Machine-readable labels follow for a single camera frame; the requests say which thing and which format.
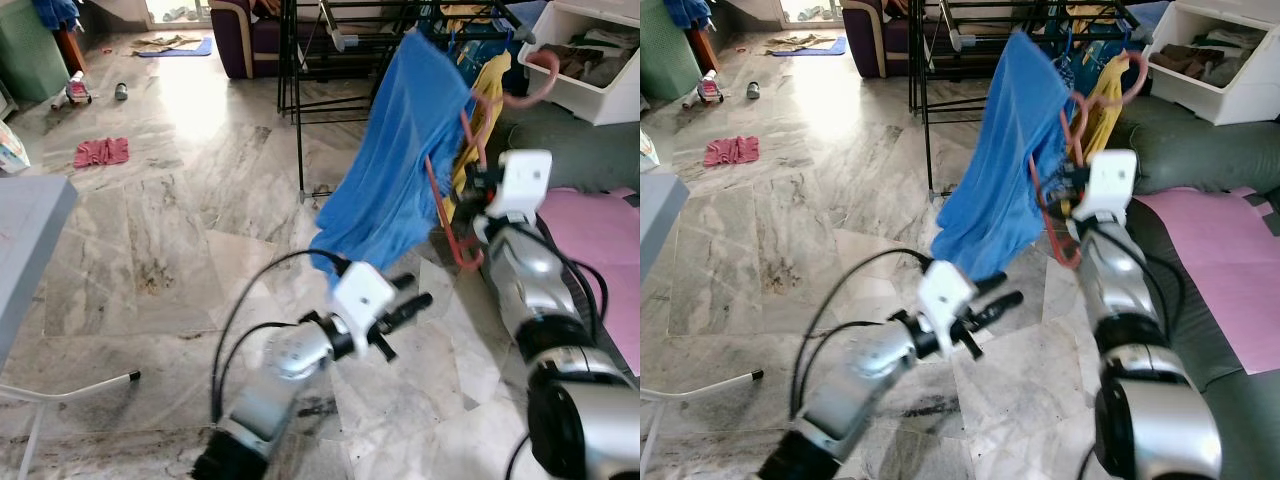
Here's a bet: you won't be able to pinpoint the blue garment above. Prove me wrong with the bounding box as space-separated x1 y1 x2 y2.
930 30 1076 283
310 30 476 291

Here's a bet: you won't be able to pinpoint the pink plastic clothes hanger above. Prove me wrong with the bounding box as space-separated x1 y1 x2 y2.
1028 50 1151 269
423 50 561 273

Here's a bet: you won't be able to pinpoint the yellow garment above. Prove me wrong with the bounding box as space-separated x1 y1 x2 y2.
450 52 513 201
1070 55 1133 196

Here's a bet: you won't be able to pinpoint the pink sheet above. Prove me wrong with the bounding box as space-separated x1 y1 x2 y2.
535 188 641 379
1135 185 1280 376

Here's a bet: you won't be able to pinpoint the white storage box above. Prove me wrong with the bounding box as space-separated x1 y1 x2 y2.
1142 0 1280 126
518 0 641 126

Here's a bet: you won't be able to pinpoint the teal patterned garment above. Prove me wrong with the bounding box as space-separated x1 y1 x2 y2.
425 10 521 61
1050 10 1136 71

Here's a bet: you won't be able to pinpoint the black clothes drying rack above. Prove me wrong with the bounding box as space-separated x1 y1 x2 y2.
908 0 1151 201
278 0 536 206

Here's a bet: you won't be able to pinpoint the brown grey folded clothes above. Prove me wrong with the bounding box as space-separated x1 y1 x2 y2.
1160 25 1271 89
550 25 641 89

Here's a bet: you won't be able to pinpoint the purple sofa with beige trim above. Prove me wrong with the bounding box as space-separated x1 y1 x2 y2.
840 0 961 79
208 0 331 81

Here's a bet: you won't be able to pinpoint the pink floor cloth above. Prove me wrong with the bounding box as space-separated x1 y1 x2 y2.
73 137 131 169
703 135 761 168

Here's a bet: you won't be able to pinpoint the blue hanging clothes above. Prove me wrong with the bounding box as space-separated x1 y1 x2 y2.
30 0 83 31
665 0 713 29

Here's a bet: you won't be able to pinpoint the blue floor mat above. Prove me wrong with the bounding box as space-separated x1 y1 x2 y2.
770 35 848 58
135 35 213 58

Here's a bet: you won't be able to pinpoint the beige cloth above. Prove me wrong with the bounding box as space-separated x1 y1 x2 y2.
130 33 201 53
765 33 833 53

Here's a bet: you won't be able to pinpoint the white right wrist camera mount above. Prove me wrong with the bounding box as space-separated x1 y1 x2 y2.
493 150 554 223
1078 150 1139 223

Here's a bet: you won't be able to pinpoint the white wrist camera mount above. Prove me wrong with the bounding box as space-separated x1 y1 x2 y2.
1078 150 1139 223
332 263 398 329
493 150 554 223
917 260 979 329

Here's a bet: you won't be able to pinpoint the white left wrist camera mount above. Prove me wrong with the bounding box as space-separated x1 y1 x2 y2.
332 263 398 329
917 260 979 329

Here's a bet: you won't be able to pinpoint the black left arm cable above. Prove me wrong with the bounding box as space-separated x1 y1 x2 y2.
208 248 351 426
800 318 906 401
788 248 936 421
215 318 326 401

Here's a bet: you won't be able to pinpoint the brown wooden post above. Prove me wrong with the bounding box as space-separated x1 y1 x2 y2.
55 25 89 76
690 25 721 76

